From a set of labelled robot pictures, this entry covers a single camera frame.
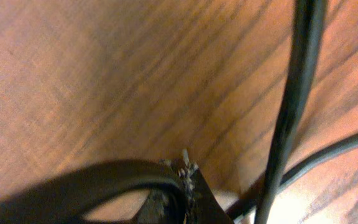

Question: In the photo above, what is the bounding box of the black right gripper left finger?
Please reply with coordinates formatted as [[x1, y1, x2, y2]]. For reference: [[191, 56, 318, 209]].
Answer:
[[134, 186, 185, 224]]

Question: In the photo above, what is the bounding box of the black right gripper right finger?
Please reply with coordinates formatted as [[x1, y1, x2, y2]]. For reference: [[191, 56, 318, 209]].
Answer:
[[159, 149, 233, 224]]

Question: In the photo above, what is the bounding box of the black USB cable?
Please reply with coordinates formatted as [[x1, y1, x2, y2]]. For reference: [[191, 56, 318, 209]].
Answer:
[[0, 0, 358, 224]]

